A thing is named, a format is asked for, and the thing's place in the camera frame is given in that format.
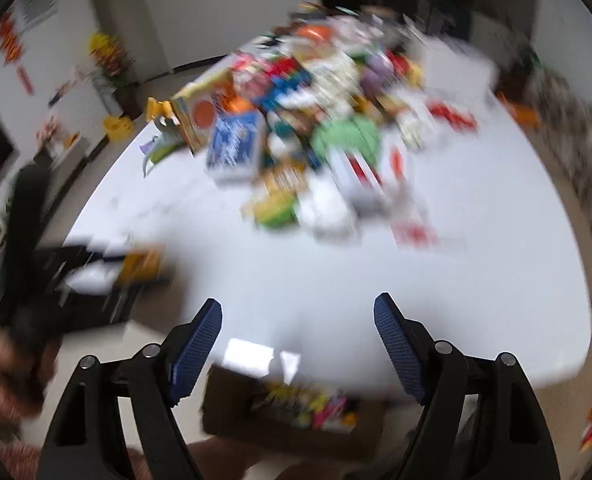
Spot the orange plastic toy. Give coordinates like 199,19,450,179
496,89,543,130

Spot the yellow toy block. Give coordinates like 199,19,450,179
146,97,175,123

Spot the red toy figure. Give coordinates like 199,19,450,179
426,101,479,133

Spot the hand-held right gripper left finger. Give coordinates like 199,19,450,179
36,298,224,480

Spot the green crumpled bag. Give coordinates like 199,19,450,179
311,116,383,166

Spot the brown cardboard box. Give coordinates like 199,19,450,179
201,362,384,461

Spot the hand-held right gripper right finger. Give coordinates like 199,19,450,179
373,292,562,480

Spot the white door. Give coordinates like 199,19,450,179
104,0,173,83

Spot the yellow flower plant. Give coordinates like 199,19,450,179
86,32,142,111

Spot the person's left hand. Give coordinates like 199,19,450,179
0,317,60,418

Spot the red knot wall decoration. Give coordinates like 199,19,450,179
0,12,36,96

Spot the floral sofa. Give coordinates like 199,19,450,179
521,55,592,261

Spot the grey green dinosaur toy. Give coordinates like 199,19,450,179
140,119,191,177

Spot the white desk organiser box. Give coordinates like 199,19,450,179
420,35,499,107

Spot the blue printed box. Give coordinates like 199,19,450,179
206,111,267,183

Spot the orange picture book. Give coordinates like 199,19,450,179
172,91,221,157

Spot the yellow white snack packet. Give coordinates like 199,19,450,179
66,247,167,295

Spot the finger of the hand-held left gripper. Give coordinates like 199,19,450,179
38,242,169,267
56,277,174,333

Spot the yellow potty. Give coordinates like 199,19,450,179
104,116,136,143

